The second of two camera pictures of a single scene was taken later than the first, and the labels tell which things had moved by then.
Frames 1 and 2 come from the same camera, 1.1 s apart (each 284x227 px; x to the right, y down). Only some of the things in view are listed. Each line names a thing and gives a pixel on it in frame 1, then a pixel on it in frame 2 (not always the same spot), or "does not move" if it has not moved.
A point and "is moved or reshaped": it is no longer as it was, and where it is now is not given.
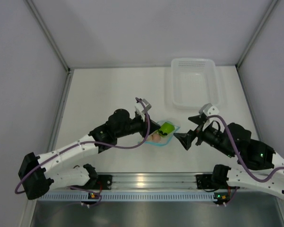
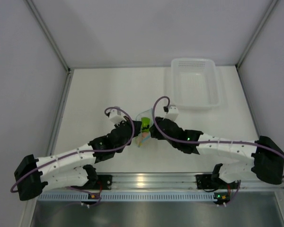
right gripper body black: x=210 y=135 to x=157 y=135
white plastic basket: x=196 y=82 does not move
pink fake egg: x=155 y=137 is moved or reshaped
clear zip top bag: x=163 y=136 is moved or reshaped
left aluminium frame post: x=70 y=71 does not move
